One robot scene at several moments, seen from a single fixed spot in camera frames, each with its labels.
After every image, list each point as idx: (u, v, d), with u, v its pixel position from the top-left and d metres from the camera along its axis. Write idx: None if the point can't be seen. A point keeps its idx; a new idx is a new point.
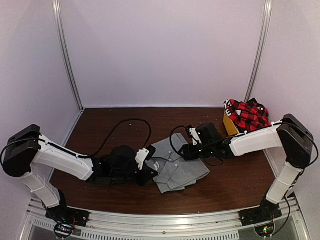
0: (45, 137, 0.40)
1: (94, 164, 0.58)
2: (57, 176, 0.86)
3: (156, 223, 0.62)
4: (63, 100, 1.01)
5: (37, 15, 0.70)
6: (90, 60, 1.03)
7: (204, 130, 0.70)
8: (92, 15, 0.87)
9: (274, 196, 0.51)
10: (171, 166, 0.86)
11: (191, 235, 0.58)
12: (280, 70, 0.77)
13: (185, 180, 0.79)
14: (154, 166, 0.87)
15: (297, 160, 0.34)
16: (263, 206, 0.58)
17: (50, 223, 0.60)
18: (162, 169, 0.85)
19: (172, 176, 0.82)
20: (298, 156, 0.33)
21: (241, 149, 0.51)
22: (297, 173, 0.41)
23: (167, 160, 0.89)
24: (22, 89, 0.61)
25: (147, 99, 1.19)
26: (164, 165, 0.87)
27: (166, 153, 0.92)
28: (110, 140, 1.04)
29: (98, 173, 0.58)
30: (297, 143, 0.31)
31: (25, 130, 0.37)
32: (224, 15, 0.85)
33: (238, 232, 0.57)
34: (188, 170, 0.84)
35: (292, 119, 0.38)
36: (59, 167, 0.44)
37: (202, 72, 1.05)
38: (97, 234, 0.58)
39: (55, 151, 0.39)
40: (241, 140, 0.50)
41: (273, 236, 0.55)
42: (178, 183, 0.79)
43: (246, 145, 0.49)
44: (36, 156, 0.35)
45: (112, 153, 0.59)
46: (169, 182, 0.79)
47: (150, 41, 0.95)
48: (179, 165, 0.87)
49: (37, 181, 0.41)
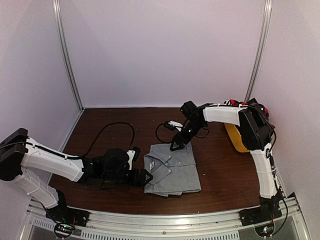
0: (33, 140, 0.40)
1: (85, 165, 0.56)
2: (57, 176, 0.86)
3: (156, 223, 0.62)
4: (63, 100, 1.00)
5: (37, 14, 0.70)
6: (90, 60, 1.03)
7: (184, 108, 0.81)
8: (92, 15, 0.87)
9: (266, 191, 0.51)
10: (165, 171, 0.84)
11: (191, 235, 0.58)
12: (280, 70, 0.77)
13: (170, 188, 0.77)
14: (150, 165, 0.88)
15: (251, 144, 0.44)
16: (263, 203, 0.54)
17: (50, 223, 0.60)
18: (155, 170, 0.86)
19: (160, 180, 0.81)
20: (250, 140, 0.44)
21: (211, 117, 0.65)
22: (266, 157, 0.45)
23: (163, 163, 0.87)
24: (23, 89, 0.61)
25: (147, 99, 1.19)
26: (158, 167, 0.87)
27: (166, 155, 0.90)
28: (110, 139, 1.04)
29: (88, 174, 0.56)
30: (250, 127, 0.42)
31: (12, 134, 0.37)
32: (224, 15, 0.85)
33: (238, 232, 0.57)
34: (178, 180, 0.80)
35: (259, 111, 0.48)
36: (49, 168, 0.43)
37: (203, 71, 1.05)
38: (97, 234, 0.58)
39: (42, 154, 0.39)
40: (211, 110, 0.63)
41: (273, 236, 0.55)
42: (164, 189, 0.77)
43: (216, 115, 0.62)
44: (24, 160, 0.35)
45: (106, 155, 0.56)
46: (156, 185, 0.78)
47: (150, 41, 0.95)
48: (173, 172, 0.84)
49: (30, 183, 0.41)
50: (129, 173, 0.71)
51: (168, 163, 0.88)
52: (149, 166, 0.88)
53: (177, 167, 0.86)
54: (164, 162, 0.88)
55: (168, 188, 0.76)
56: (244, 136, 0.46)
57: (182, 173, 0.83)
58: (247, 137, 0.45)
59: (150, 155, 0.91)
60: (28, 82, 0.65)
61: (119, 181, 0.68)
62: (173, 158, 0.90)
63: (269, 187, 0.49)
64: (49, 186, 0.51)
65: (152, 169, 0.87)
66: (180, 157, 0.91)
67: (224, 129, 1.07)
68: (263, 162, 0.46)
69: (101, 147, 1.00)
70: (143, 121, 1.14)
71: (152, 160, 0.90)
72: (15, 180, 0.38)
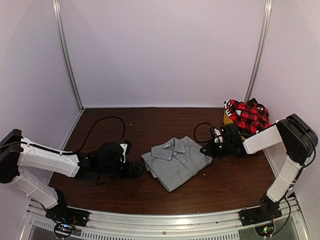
0: (28, 139, 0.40)
1: (81, 159, 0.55)
2: (57, 176, 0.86)
3: (156, 223, 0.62)
4: (63, 100, 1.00)
5: (36, 14, 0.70)
6: (90, 61, 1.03)
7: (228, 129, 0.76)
8: (92, 15, 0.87)
9: (274, 193, 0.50)
10: (168, 155, 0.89)
11: (191, 235, 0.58)
12: (280, 70, 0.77)
13: (155, 168, 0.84)
14: (167, 144, 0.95)
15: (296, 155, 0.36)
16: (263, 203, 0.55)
17: (50, 223, 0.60)
18: (164, 148, 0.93)
19: (157, 159, 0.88)
20: (295, 150, 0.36)
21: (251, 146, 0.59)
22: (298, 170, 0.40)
23: (174, 150, 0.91)
24: (23, 90, 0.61)
25: (147, 99, 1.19)
26: (169, 149, 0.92)
27: (182, 148, 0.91)
28: (110, 139, 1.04)
29: (85, 168, 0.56)
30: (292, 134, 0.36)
31: (7, 136, 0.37)
32: (224, 16, 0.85)
33: (238, 232, 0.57)
34: (165, 171, 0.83)
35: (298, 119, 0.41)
36: (45, 166, 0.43)
37: (202, 72, 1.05)
38: (97, 234, 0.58)
39: (38, 152, 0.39)
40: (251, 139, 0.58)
41: (273, 236, 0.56)
42: (152, 164, 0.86)
43: (255, 141, 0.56)
44: (19, 159, 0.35)
45: (101, 149, 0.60)
46: (151, 159, 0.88)
47: (151, 41, 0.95)
48: (170, 162, 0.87)
49: (28, 183, 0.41)
50: (123, 167, 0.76)
51: (174, 155, 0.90)
52: (165, 144, 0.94)
53: (178, 162, 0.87)
54: (175, 151, 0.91)
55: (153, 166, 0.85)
56: (289, 148, 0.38)
57: (174, 169, 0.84)
58: (292, 148, 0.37)
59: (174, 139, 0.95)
60: (28, 82, 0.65)
61: (114, 174, 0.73)
62: (184, 155, 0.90)
63: (281, 193, 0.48)
64: (48, 186, 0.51)
65: (164, 148, 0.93)
66: (190, 158, 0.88)
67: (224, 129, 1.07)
68: (294, 175, 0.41)
69: None
70: (143, 121, 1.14)
71: (171, 143, 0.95)
72: (12, 182, 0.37)
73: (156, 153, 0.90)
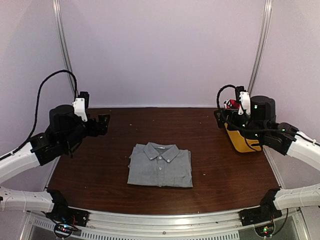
0: None
1: (36, 143, 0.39)
2: (56, 176, 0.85)
3: (156, 223, 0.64)
4: (63, 100, 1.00)
5: (36, 16, 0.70)
6: (90, 60, 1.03)
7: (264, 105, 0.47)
8: (91, 14, 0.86)
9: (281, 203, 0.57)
10: (154, 155, 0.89)
11: (191, 235, 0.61)
12: (281, 69, 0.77)
13: (137, 162, 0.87)
14: (161, 146, 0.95)
15: None
16: (263, 205, 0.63)
17: (50, 223, 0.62)
18: (155, 148, 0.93)
19: (143, 156, 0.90)
20: None
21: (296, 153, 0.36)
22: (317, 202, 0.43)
23: (161, 155, 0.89)
24: (23, 90, 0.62)
25: (147, 99, 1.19)
26: (158, 151, 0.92)
27: (168, 157, 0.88)
28: (110, 139, 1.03)
29: (43, 148, 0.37)
30: None
31: None
32: (223, 16, 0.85)
33: (238, 233, 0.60)
34: (140, 170, 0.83)
35: None
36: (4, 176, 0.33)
37: (202, 71, 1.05)
38: (97, 234, 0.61)
39: None
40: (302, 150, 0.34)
41: (273, 236, 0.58)
42: (138, 157, 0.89)
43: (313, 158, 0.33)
44: None
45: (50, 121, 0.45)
46: (141, 152, 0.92)
47: (150, 42, 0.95)
48: (152, 162, 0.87)
49: (16, 201, 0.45)
50: (86, 125, 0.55)
51: (158, 159, 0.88)
52: (161, 146, 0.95)
53: (156, 167, 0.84)
54: (161, 156, 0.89)
55: (136, 157, 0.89)
56: None
57: (149, 171, 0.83)
58: None
59: (168, 146, 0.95)
60: (28, 82, 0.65)
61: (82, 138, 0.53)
62: (165, 164, 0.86)
63: (288, 204, 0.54)
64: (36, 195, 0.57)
65: (158, 148, 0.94)
66: (167, 171, 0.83)
67: (224, 130, 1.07)
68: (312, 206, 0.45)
69: (101, 146, 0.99)
70: (143, 121, 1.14)
71: (166, 147, 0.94)
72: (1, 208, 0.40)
73: (146, 149, 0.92)
